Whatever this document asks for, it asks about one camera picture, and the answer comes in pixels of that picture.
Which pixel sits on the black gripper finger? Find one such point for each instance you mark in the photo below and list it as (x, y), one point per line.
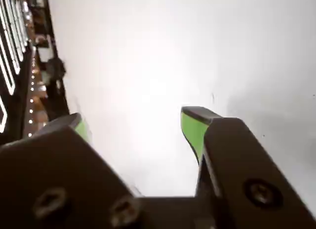
(247, 169)
(49, 169)

